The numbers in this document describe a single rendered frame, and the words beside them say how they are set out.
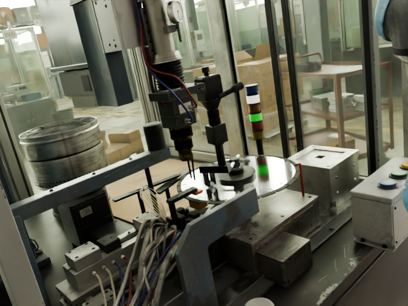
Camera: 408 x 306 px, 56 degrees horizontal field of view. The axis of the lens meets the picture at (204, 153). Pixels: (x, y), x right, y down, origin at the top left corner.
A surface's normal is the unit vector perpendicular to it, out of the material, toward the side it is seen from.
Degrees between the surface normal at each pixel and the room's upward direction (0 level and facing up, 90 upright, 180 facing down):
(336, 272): 0
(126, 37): 90
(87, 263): 90
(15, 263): 90
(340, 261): 0
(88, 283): 90
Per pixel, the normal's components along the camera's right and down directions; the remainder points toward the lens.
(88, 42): -0.72, 0.33
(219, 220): 0.66, 0.11
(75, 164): 0.49, 0.18
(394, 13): -0.88, 0.33
